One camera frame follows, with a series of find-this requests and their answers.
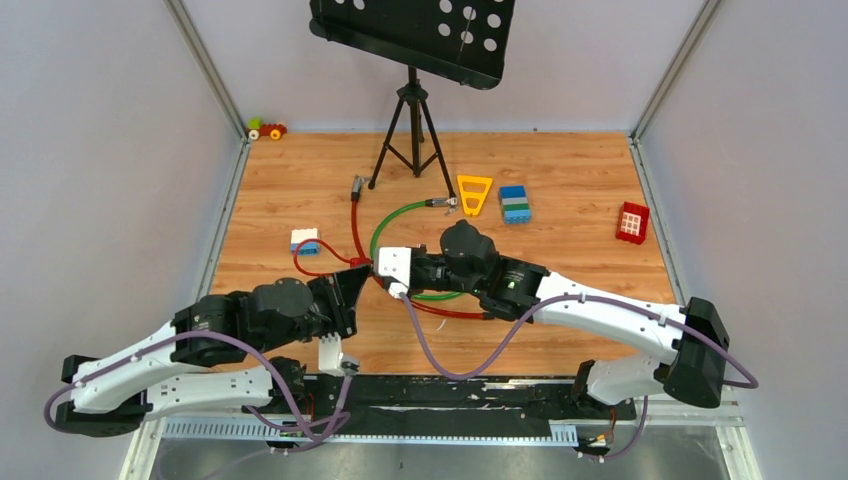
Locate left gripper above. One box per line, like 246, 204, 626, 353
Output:
252, 263, 369, 356

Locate red padlock with thin cable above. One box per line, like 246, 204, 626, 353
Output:
292, 238, 373, 277

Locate green cable lock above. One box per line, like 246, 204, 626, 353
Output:
369, 197, 460, 302

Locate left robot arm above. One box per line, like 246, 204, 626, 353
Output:
43, 266, 371, 438

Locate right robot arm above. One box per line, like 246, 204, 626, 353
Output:
396, 221, 729, 418

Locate white blue block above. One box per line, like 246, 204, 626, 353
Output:
290, 228, 321, 256

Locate yellow triangular plastic piece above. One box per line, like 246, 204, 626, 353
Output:
457, 174, 494, 217

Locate blue green stacked blocks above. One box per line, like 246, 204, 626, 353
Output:
498, 185, 532, 225

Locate toy car red green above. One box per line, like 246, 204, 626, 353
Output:
247, 117, 288, 141

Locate black music stand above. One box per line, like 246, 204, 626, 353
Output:
309, 0, 516, 206

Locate red window block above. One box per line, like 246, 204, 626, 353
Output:
615, 202, 651, 245

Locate thick red cable lock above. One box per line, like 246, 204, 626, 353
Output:
351, 175, 494, 320

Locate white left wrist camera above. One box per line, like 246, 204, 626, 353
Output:
318, 333, 360, 377

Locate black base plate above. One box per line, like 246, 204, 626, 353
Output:
241, 374, 637, 439

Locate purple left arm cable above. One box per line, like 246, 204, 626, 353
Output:
42, 329, 356, 458

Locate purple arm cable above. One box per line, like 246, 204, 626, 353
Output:
42, 329, 356, 458
397, 291, 761, 463

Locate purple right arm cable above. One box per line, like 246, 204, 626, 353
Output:
397, 291, 761, 463

